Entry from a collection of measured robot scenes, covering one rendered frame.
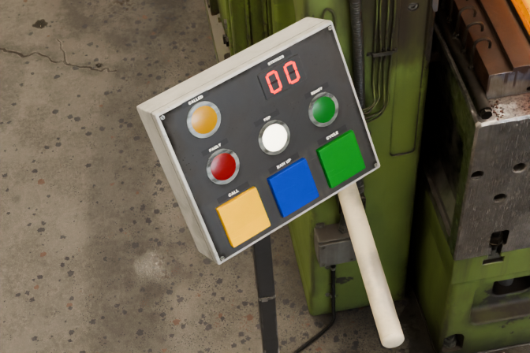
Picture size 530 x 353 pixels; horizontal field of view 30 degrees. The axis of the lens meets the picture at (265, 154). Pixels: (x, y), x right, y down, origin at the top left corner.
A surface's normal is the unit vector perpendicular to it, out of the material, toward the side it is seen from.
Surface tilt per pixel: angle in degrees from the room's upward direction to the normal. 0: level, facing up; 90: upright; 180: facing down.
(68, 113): 0
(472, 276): 90
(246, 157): 60
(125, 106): 0
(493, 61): 0
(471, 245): 90
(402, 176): 90
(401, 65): 90
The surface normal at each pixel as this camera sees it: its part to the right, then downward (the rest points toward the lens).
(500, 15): -0.05, -0.65
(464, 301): 0.18, 0.74
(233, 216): 0.47, 0.20
